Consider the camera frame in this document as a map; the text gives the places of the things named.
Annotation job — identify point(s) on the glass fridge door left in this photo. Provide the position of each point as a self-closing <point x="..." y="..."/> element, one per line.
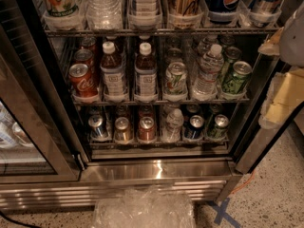
<point x="32" y="148"/>

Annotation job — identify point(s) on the stainless steel fridge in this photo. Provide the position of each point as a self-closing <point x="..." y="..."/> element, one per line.
<point x="204" y="168"/>

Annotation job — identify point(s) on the right brown tea bottle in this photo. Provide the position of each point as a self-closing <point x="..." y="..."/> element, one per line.
<point x="145" y="71"/>

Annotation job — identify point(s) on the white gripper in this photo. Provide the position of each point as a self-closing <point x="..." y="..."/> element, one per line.
<point x="293" y="42"/>

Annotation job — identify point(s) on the clear water bottle top shelf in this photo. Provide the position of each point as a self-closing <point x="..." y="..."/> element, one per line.
<point x="104" y="14"/>

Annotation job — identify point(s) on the coca-cola can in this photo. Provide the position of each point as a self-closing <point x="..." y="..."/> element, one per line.
<point x="84" y="56"/>
<point x="82" y="80"/>
<point x="89" y="43"/>

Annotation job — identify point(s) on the front green can middle shelf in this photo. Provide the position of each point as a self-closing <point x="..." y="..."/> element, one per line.
<point x="236" y="78"/>

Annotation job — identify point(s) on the red can bottom shelf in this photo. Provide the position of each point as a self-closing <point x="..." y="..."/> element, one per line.
<point x="146" y="129"/>

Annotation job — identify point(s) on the gold can bottom shelf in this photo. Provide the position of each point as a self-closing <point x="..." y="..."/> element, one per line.
<point x="122" y="129"/>

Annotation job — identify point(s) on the front 7up can middle shelf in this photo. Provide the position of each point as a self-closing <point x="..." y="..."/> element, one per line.
<point x="175" y="78"/>

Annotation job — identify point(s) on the water bottle bottom shelf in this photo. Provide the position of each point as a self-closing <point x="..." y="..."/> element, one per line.
<point x="173" y="123"/>

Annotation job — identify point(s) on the water bottle middle shelf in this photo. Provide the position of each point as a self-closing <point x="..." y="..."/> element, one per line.
<point x="210" y="65"/>

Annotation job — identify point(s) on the white labelled bottle top shelf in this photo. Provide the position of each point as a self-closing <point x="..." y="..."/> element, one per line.
<point x="145" y="0"/>

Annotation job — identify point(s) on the pepsi can bottom shelf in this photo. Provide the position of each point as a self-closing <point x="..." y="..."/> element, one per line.
<point x="194" y="127"/>

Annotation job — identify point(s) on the left brown tea bottle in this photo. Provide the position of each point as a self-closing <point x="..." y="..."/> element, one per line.
<point x="112" y="70"/>

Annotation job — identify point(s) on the blue silver can bottom shelf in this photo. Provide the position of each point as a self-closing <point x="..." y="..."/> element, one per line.
<point x="98" y="126"/>

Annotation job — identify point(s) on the brown tea bottle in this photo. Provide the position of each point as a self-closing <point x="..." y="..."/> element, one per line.
<point x="112" y="70"/>
<point x="145" y="71"/>

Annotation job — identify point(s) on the green can bottom shelf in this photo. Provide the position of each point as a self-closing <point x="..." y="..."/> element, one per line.
<point x="218" y="127"/>

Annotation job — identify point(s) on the clear plastic bag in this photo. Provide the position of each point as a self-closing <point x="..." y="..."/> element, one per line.
<point x="150" y="208"/>

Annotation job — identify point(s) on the front coca-cola can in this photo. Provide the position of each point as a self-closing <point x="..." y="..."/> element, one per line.
<point x="82" y="80"/>

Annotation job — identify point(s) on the green can shelf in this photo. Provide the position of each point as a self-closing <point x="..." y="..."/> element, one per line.
<point x="236" y="78"/>
<point x="230" y="55"/>
<point x="218" y="127"/>

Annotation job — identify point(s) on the clear plastic tray right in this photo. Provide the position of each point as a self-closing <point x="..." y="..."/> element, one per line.
<point x="248" y="19"/>

